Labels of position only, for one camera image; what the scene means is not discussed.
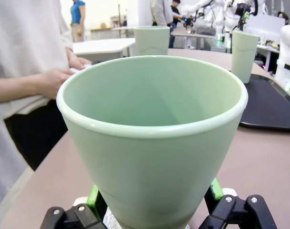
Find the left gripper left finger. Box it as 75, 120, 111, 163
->
40, 184, 107, 229

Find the black plastic serving tray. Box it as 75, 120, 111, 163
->
229, 70, 290, 132

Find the person's right hand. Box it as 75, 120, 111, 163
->
40, 68, 75, 99

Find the person's left hand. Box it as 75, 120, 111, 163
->
67, 48, 92, 71

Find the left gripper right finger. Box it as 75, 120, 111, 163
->
198, 177, 278, 229

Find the person's right forearm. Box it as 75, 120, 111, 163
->
0, 73, 44, 105

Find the white background board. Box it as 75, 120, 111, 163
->
245, 13, 286, 36

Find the grey background table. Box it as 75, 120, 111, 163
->
171, 28, 218, 50

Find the white scalloped paper coaster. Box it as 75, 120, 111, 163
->
69, 63, 92, 74
73, 187, 237, 229

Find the pale green plastic cup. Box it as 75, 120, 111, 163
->
133, 26, 171, 57
231, 30, 259, 84
55, 55, 248, 229

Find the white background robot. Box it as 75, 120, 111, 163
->
182, 0, 226, 42
222, 0, 259, 47

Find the bystander in blue shirt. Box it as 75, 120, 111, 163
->
70, 0, 86, 43

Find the bystander in black top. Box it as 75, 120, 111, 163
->
168, 0, 185, 49

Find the large white table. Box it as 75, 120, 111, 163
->
72, 37, 136, 63

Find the person in beige shirt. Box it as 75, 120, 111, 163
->
0, 0, 75, 208

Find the bystander in grey jacket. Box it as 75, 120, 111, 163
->
150, 0, 173, 27

